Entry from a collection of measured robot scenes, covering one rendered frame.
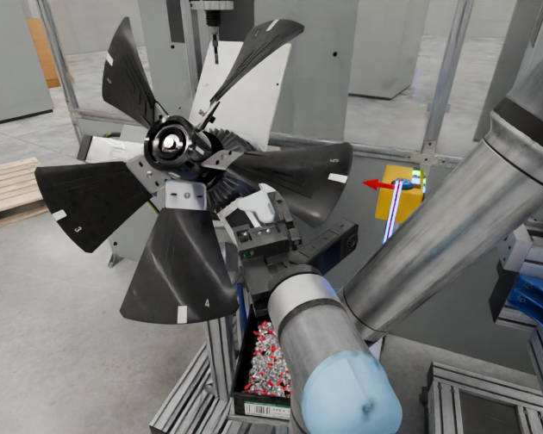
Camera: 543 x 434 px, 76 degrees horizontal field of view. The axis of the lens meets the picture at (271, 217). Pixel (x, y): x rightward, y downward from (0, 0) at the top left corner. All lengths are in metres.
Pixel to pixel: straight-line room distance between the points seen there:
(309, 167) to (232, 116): 0.42
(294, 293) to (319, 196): 0.29
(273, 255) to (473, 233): 0.22
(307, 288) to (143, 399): 1.48
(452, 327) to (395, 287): 1.46
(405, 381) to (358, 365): 1.53
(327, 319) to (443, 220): 0.14
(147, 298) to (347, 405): 0.50
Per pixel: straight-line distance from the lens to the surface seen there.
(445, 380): 1.61
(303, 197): 0.61
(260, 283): 0.39
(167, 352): 1.89
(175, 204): 0.74
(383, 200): 0.91
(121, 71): 0.95
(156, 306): 0.72
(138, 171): 0.82
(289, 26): 0.79
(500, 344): 1.91
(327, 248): 0.42
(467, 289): 1.69
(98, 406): 1.83
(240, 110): 1.03
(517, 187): 0.34
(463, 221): 0.35
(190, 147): 0.70
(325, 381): 0.30
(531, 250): 1.00
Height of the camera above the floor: 1.46
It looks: 32 degrees down
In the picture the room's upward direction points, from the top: straight up
